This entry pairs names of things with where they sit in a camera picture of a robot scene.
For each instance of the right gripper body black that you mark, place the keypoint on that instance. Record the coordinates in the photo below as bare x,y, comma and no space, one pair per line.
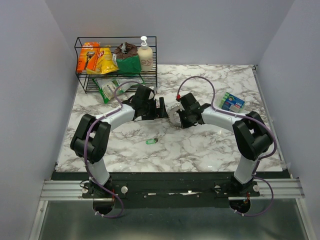
186,120

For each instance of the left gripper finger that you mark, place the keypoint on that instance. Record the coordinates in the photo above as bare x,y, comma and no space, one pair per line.
161,110
162,116

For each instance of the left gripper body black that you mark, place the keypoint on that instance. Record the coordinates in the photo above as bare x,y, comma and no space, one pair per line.
149,112

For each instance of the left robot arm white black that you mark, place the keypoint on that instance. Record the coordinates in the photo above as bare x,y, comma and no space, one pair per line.
91,137

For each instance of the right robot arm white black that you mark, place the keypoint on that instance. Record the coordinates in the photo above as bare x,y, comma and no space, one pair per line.
252,136

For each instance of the green key tag with key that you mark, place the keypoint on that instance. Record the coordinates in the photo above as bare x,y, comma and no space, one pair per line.
152,141

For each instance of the blue green small box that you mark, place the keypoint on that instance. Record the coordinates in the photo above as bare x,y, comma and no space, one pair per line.
231,103

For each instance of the green white snack bag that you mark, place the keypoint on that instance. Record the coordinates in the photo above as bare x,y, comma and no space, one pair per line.
107,86

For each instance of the green and brown bag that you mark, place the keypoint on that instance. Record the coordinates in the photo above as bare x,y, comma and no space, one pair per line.
127,60

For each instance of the beige soap pump bottle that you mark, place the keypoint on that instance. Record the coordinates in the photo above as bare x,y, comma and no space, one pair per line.
145,54

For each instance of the yellow chips bag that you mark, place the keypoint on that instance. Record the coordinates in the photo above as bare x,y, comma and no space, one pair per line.
104,64

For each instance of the orange razor package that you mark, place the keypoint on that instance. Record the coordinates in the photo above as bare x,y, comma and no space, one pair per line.
88,57

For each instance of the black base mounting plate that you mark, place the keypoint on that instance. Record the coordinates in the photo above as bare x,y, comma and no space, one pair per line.
168,190

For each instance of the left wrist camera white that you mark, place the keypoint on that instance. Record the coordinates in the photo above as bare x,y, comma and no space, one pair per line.
153,91

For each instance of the aluminium rail frame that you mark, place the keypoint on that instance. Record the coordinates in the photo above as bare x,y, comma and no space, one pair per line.
64,190

